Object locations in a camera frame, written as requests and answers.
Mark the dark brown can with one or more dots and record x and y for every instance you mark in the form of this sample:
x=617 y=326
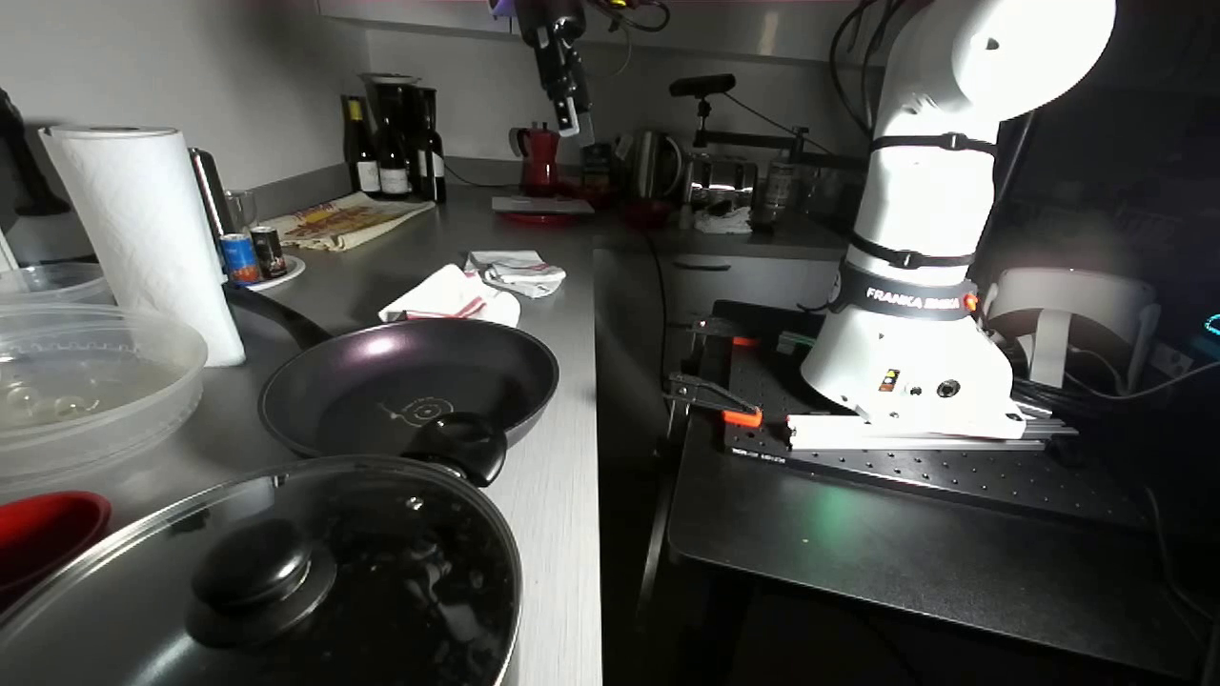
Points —
x=267 y=252

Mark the red bowl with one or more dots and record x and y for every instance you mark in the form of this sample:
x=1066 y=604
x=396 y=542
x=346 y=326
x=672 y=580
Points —
x=45 y=538

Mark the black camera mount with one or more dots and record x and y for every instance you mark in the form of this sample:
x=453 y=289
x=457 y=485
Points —
x=705 y=87

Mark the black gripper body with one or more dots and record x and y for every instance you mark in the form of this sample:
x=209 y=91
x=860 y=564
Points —
x=556 y=44

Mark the small white towel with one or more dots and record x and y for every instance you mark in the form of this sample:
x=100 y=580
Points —
x=445 y=298

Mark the white plate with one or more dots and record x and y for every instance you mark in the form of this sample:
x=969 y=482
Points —
x=283 y=278

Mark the white paper towel roll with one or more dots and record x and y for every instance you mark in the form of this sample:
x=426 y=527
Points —
x=148 y=233

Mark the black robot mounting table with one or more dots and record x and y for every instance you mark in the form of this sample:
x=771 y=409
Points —
x=916 y=537

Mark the black pot with glass lid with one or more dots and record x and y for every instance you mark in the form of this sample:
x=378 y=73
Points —
x=318 y=585

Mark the grey round canister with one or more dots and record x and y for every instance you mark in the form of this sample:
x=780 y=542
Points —
x=1073 y=307

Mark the blue can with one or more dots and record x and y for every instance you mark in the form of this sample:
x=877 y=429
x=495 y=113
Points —
x=240 y=257

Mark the dark frying pan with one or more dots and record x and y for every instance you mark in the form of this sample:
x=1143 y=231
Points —
x=406 y=388

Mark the dark wine bottle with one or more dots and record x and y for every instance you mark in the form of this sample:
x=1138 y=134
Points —
x=365 y=153
x=434 y=153
x=400 y=147

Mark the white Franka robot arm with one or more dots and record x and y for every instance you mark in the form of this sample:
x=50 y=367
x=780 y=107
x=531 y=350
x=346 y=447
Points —
x=927 y=193

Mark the red moka pot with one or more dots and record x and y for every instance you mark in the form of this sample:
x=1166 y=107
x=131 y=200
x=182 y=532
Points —
x=538 y=157

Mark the clear plastic bowl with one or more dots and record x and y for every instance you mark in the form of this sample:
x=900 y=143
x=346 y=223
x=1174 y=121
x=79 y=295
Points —
x=90 y=384

